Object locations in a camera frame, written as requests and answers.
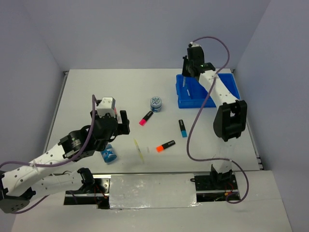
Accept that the blue labelled tub lying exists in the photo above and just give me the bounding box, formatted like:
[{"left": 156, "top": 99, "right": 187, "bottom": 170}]
[{"left": 100, "top": 144, "right": 117, "bottom": 163}]

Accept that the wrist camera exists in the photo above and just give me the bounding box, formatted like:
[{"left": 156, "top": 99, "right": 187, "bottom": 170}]
[
  {"left": 97, "top": 97, "right": 116, "bottom": 117},
  {"left": 188, "top": 42, "right": 201, "bottom": 48}
]

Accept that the silver foil plate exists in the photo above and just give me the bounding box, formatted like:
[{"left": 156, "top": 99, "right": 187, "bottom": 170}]
[{"left": 109, "top": 174, "right": 198, "bottom": 209}]

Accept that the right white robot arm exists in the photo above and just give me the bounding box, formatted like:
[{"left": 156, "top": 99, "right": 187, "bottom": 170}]
[{"left": 183, "top": 43, "right": 247, "bottom": 191}]

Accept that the blue divided plastic bin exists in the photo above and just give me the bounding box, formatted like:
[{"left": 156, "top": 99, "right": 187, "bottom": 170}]
[{"left": 175, "top": 73, "right": 240, "bottom": 109}]

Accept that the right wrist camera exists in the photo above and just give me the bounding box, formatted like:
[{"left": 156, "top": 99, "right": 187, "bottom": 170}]
[{"left": 188, "top": 42, "right": 201, "bottom": 48}]

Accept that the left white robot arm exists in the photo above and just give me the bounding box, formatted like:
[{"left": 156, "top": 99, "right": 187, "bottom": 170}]
[{"left": 0, "top": 110, "right": 130, "bottom": 214}]

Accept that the blue black highlighter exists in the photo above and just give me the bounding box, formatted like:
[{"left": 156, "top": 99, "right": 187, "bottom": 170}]
[{"left": 178, "top": 119, "right": 187, "bottom": 138}]

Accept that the blue patterned round jar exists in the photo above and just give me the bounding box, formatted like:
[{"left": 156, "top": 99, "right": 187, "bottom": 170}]
[{"left": 150, "top": 96, "right": 162, "bottom": 113}]

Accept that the orange black highlighter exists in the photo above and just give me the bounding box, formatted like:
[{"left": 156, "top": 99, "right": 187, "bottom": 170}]
[{"left": 156, "top": 140, "right": 176, "bottom": 153}]

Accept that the pink black highlighter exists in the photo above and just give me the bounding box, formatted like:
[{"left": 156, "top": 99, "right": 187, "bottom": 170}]
[{"left": 139, "top": 111, "right": 153, "bottom": 126}]

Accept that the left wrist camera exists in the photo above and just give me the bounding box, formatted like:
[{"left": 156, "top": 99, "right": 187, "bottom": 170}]
[{"left": 97, "top": 97, "right": 116, "bottom": 117}]

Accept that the yellow gel pen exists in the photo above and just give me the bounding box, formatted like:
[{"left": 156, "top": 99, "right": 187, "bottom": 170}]
[{"left": 134, "top": 139, "right": 144, "bottom": 164}]

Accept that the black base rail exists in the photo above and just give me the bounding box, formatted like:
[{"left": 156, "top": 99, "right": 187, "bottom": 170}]
[{"left": 63, "top": 173, "right": 240, "bottom": 210}]

